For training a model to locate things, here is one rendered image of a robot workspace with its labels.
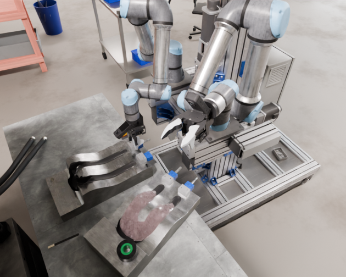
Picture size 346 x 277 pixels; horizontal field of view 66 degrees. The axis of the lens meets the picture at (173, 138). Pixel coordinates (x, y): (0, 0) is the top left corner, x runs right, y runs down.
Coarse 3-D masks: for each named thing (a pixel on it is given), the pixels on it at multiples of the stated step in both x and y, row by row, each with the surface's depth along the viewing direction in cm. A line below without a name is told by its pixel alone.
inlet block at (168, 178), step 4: (180, 168) 144; (172, 172) 141; (176, 172) 142; (164, 176) 138; (168, 176) 138; (172, 176) 139; (176, 176) 141; (164, 180) 138; (168, 180) 136; (172, 180) 138; (168, 184) 137
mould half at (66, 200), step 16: (80, 160) 139; (112, 160) 145; (128, 160) 144; (64, 176) 140; (128, 176) 137; (144, 176) 144; (64, 192) 134; (80, 192) 128; (96, 192) 129; (112, 192) 136; (64, 208) 127; (80, 208) 129
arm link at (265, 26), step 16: (256, 0) 92; (272, 0) 91; (256, 16) 93; (272, 16) 90; (288, 16) 95; (256, 32) 96; (272, 32) 93; (256, 48) 101; (256, 64) 105; (256, 80) 110; (240, 96) 118; (256, 96) 117; (240, 112) 122; (256, 112) 119
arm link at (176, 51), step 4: (172, 40) 161; (172, 44) 157; (176, 44) 158; (180, 44) 159; (172, 48) 155; (176, 48) 155; (180, 48) 157; (172, 52) 156; (176, 52) 156; (180, 52) 158; (172, 56) 158; (176, 56) 158; (180, 56) 160; (172, 60) 160; (176, 60) 160; (180, 60) 162; (172, 64) 161; (176, 64) 162; (180, 64) 164
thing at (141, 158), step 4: (148, 152) 146; (156, 152) 148; (136, 156) 144; (140, 156) 143; (144, 156) 143; (148, 156) 144; (152, 156) 145; (140, 160) 141; (144, 160) 142; (148, 160) 145
